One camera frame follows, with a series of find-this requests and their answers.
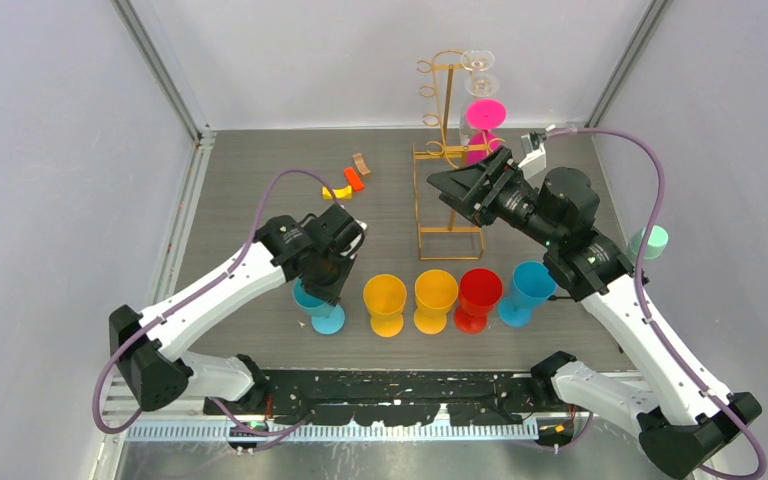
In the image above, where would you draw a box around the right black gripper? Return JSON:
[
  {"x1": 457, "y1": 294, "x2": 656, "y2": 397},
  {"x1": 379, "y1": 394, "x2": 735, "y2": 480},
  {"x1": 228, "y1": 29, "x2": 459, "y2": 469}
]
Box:
[{"x1": 427, "y1": 145, "x2": 562, "y2": 249}]

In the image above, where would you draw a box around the yellow wine glass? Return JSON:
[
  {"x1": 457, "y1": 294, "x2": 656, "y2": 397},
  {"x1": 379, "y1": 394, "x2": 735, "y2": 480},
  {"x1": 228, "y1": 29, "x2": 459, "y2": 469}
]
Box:
[
  {"x1": 413, "y1": 269, "x2": 459, "y2": 335},
  {"x1": 363, "y1": 274, "x2": 407, "y2": 338}
]

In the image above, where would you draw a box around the blue wine glass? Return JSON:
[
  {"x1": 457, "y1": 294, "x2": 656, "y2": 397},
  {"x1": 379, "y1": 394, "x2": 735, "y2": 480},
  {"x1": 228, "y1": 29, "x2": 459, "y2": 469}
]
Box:
[
  {"x1": 498, "y1": 261, "x2": 557, "y2": 327},
  {"x1": 292, "y1": 279, "x2": 346, "y2": 335}
]

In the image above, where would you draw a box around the pink plastic wine glass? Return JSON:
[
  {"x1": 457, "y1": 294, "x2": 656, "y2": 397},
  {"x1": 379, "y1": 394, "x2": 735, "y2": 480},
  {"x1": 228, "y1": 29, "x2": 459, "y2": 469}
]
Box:
[{"x1": 461, "y1": 98, "x2": 507, "y2": 166}]

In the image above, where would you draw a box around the red plastic wine glass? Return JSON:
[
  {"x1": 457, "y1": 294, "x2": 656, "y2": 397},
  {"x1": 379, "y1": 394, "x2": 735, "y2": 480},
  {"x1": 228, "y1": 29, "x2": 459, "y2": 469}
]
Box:
[{"x1": 454, "y1": 268, "x2": 504, "y2": 334}]

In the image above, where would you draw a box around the yellow wine glass front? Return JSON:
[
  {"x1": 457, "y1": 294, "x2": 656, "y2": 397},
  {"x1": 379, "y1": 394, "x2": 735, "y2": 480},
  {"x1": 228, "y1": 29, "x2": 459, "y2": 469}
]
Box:
[{"x1": 413, "y1": 269, "x2": 459, "y2": 335}]

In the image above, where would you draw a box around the clear wine glass front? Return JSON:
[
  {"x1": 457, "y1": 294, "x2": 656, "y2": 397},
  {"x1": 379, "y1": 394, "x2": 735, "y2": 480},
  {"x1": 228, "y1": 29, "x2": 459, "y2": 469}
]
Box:
[{"x1": 458, "y1": 72, "x2": 499, "y2": 145}]

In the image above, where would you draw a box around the clear wine glass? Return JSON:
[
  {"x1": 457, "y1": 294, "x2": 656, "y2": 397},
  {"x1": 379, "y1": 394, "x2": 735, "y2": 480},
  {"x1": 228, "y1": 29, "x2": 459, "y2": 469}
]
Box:
[
  {"x1": 458, "y1": 72, "x2": 499, "y2": 145},
  {"x1": 460, "y1": 49, "x2": 495, "y2": 72}
]

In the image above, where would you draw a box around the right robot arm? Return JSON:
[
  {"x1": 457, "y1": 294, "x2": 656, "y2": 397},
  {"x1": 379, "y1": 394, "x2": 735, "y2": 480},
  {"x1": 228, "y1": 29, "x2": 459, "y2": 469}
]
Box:
[{"x1": 428, "y1": 147, "x2": 762, "y2": 479}]

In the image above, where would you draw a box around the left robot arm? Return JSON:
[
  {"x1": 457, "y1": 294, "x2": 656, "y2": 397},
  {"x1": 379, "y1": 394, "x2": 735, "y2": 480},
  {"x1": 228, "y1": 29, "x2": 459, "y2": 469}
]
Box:
[{"x1": 108, "y1": 204, "x2": 368, "y2": 414}]

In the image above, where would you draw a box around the clear wine glass rear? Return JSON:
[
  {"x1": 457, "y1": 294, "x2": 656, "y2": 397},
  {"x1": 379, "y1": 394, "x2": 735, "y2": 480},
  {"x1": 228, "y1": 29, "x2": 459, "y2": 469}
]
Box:
[{"x1": 460, "y1": 49, "x2": 495, "y2": 72}]

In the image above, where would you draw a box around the gold wine glass rack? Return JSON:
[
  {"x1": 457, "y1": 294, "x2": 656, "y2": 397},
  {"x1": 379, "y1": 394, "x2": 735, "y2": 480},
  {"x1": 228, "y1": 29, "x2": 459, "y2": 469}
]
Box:
[{"x1": 412, "y1": 49, "x2": 507, "y2": 261}]

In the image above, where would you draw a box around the yellow arch block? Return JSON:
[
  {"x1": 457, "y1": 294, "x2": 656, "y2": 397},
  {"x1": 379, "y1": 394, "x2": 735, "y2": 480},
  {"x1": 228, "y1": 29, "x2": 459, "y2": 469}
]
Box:
[{"x1": 321, "y1": 186, "x2": 354, "y2": 200}]

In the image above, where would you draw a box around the orange block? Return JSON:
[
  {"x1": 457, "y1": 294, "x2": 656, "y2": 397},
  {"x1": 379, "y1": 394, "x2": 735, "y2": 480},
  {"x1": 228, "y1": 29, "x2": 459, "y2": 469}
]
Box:
[{"x1": 343, "y1": 167, "x2": 365, "y2": 192}]

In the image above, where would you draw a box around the brown arch block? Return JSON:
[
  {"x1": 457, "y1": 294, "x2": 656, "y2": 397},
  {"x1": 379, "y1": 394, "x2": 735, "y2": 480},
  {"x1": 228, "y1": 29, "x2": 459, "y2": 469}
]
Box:
[{"x1": 352, "y1": 153, "x2": 371, "y2": 176}]

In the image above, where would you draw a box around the mint green bottle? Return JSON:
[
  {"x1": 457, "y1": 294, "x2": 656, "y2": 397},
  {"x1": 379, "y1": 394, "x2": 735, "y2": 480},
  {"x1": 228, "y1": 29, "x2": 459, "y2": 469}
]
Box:
[{"x1": 627, "y1": 225, "x2": 669, "y2": 260}]

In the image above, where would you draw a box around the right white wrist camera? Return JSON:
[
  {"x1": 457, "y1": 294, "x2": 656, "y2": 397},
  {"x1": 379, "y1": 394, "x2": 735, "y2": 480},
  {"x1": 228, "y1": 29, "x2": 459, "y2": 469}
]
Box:
[{"x1": 518, "y1": 132, "x2": 547, "y2": 180}]

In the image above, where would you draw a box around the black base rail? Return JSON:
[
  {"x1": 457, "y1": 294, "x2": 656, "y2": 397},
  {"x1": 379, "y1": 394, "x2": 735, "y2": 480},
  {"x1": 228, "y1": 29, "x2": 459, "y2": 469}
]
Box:
[{"x1": 102, "y1": 368, "x2": 654, "y2": 445}]

